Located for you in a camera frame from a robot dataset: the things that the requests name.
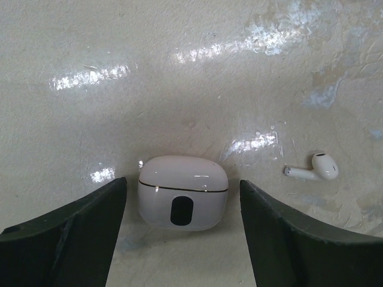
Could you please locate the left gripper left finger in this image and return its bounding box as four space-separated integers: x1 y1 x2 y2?
1 178 127 286

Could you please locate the white earbud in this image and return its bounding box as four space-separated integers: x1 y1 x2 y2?
284 152 339 181

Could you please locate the pink earbud charging case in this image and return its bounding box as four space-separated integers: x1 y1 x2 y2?
138 155 229 231

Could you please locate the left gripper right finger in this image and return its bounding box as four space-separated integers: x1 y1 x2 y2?
239 180 382 286

